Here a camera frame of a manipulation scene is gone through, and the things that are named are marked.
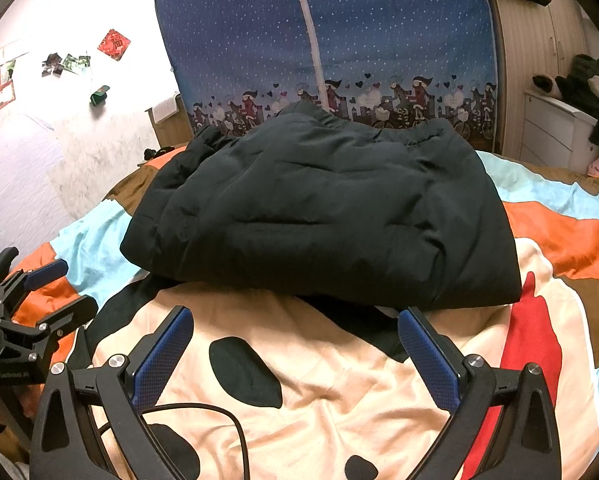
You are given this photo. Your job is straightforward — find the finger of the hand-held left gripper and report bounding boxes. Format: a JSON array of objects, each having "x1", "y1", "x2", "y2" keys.
[
  {"x1": 0, "y1": 296, "x2": 99, "y2": 341},
  {"x1": 0, "y1": 258, "x2": 69, "y2": 311}
]

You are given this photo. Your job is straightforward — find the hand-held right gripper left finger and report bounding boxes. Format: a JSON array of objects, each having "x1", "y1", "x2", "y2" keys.
[{"x1": 30, "y1": 305, "x2": 195, "y2": 480}]

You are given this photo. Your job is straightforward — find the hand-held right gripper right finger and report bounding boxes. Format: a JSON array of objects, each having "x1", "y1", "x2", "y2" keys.
[{"x1": 397, "y1": 306, "x2": 563, "y2": 480}]

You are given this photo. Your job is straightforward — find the black padded jacket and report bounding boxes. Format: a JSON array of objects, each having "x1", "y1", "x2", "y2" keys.
[{"x1": 120, "y1": 100, "x2": 524, "y2": 311}]

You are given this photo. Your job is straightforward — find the pile of dark clothes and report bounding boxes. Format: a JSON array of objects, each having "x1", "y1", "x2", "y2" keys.
[{"x1": 554, "y1": 54, "x2": 599, "y2": 148}]

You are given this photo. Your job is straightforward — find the colourful patterned bed blanket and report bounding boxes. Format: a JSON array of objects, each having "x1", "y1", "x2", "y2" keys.
[{"x1": 7, "y1": 147, "x2": 599, "y2": 480}]

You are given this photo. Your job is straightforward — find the wooden nightstand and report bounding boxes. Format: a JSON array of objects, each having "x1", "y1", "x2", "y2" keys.
[{"x1": 146, "y1": 92, "x2": 195, "y2": 148}]

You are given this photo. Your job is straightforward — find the white paper sheet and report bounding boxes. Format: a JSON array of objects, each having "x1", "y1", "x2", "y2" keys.
[{"x1": 152, "y1": 92, "x2": 180, "y2": 123}]

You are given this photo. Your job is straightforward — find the white drawer cabinet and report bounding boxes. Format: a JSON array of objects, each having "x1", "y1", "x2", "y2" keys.
[{"x1": 519, "y1": 89, "x2": 599, "y2": 176}]

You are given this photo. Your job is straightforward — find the black and white plush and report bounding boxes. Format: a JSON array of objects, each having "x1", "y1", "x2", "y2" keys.
[{"x1": 532, "y1": 74, "x2": 563, "y2": 97}]

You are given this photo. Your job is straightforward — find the blue printed fabric wardrobe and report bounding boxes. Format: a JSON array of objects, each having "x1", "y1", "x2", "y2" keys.
[{"x1": 150, "y1": 0, "x2": 500, "y2": 153}]

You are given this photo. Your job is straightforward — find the wooden wardrobe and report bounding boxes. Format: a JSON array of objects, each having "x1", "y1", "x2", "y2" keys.
[{"x1": 487, "y1": 0, "x2": 599, "y2": 161}]

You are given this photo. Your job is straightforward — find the black cable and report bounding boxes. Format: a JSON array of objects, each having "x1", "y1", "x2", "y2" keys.
[{"x1": 97, "y1": 402, "x2": 253, "y2": 480}]

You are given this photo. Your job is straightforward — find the wall photos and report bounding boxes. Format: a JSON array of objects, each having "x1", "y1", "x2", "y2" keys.
[{"x1": 40, "y1": 51, "x2": 91, "y2": 78}]

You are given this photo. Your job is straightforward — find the red paper wall decoration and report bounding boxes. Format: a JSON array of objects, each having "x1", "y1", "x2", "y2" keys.
[{"x1": 97, "y1": 29, "x2": 130, "y2": 62}]

